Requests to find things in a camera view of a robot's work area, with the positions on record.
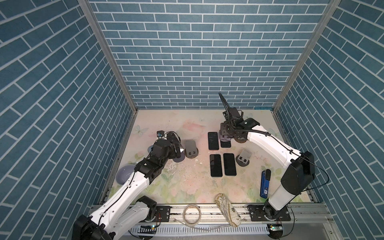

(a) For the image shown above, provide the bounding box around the lavender ceramic cup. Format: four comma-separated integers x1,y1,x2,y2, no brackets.
115,165,135,185

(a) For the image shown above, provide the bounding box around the teal-edged phone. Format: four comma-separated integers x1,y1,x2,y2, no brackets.
223,153,237,176

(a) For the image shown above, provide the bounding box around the black phone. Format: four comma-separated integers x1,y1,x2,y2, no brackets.
220,141,232,148
208,132,220,151

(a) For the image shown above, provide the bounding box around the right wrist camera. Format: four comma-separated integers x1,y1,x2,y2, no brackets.
219,93,260,130

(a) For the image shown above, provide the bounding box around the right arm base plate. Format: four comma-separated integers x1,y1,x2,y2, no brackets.
247,205,291,222

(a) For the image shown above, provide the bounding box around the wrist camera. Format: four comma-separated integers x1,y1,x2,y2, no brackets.
157,131,166,139
219,93,260,130

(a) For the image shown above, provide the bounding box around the patterned cloth pouch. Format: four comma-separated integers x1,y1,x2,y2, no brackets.
215,193,242,228

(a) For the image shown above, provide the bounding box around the coiled white cable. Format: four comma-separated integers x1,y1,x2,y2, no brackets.
182,204,202,228

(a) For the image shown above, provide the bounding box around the wood-base grey phone stand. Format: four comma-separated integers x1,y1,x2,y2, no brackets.
218,132,247,144

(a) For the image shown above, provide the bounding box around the leftmost phone stand base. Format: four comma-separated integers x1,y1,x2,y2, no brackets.
173,153,185,163

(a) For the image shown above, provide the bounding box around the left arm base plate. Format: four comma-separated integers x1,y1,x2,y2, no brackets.
152,206,172,223

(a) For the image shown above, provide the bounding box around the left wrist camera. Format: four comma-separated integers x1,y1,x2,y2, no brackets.
157,131,166,139

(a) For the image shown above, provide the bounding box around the aluminium front rail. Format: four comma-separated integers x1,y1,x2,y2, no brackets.
119,203,342,240

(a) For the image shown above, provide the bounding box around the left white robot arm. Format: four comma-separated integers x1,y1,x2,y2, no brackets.
72,131,184,240

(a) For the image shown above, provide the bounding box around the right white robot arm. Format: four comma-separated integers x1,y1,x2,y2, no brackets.
220,119,315,221

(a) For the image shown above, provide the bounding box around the purple-edged phone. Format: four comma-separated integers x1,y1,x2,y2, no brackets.
210,154,223,178

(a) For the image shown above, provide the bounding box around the blue black remote device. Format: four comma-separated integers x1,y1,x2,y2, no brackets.
260,169,272,199

